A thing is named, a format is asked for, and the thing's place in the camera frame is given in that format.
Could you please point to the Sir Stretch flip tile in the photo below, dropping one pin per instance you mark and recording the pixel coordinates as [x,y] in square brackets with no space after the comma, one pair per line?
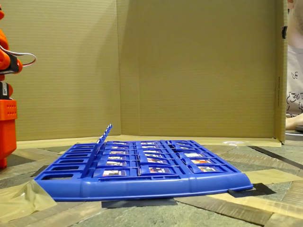
[116,163]

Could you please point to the glossy beige tape patch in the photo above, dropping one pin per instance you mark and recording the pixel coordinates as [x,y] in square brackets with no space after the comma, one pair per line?
[274,176]

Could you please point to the person in white t-shirt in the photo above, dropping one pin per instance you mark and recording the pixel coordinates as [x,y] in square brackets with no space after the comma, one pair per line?
[294,71]

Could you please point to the Bobo-Joe flip tile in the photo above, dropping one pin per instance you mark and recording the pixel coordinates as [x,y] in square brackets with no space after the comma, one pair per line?
[101,143]

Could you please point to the red card tile Leo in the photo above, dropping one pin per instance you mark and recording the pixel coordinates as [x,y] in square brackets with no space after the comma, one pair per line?
[98,147]

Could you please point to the crumpled beige tape piece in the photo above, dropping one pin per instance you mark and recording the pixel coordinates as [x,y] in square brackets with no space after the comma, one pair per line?
[23,203]

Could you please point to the brown cardboard backdrop box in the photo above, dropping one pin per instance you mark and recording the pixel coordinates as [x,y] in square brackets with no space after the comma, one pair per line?
[189,71]

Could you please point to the grey round tray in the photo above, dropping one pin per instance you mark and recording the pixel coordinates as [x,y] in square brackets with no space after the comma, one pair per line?
[294,136]

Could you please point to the person's bare forearm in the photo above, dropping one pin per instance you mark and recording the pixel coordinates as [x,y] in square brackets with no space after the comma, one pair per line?
[294,123]

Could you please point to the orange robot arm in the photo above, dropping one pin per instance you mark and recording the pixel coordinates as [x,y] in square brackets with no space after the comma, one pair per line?
[7,132]

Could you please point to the long black tape strip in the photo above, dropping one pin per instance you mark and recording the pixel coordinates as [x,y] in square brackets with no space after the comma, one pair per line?
[272,155]

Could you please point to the red card tile Raphael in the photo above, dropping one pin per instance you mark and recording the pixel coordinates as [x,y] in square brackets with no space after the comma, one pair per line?
[91,158]

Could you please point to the small black tape piece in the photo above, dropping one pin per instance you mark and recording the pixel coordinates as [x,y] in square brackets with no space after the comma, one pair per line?
[39,172]

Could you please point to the blue plastic game board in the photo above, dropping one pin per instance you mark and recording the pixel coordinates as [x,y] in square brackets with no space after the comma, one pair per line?
[142,189]

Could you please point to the red card tile Lucia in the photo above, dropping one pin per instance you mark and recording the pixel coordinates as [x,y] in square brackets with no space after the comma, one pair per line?
[94,152]

